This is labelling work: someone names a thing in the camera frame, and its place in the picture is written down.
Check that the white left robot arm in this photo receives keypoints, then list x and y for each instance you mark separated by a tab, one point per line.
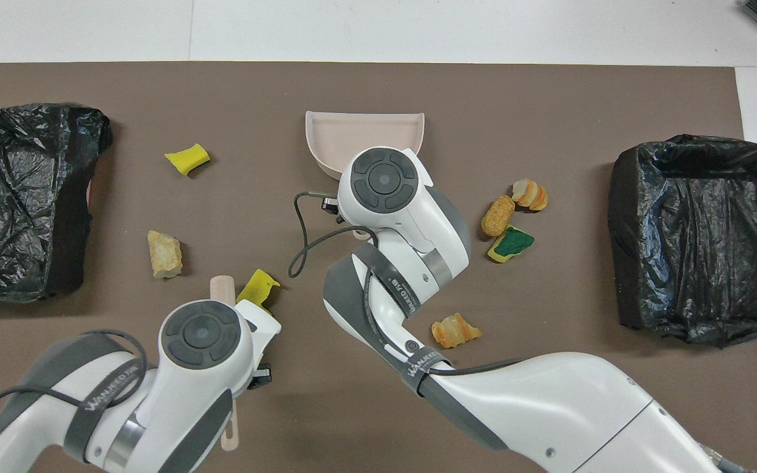
175	394

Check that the beige hand brush black bristles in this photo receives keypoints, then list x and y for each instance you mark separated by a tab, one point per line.
222	289

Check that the beige plastic dustpan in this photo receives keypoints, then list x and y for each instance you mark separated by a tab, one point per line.
352	135

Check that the brown table mat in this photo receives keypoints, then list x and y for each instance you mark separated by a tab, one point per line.
155	85

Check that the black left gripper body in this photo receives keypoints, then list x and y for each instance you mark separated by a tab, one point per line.
261	376

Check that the black bag lined bin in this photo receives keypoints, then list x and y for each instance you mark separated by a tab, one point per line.
10	197
700	249

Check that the pale crusty toy bread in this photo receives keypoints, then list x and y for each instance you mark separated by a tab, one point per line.
164	255

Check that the striped toy bread piece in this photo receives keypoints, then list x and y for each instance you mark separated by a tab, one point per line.
529	194

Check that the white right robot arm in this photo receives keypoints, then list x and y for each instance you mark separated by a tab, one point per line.
549	407

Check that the yellow and green sponge piece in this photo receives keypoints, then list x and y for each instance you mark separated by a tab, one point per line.
186	159
255	286
511	244

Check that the toy croissant piece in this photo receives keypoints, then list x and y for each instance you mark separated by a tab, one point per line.
455	330

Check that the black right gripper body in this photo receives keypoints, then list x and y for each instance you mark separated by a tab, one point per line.
332	209

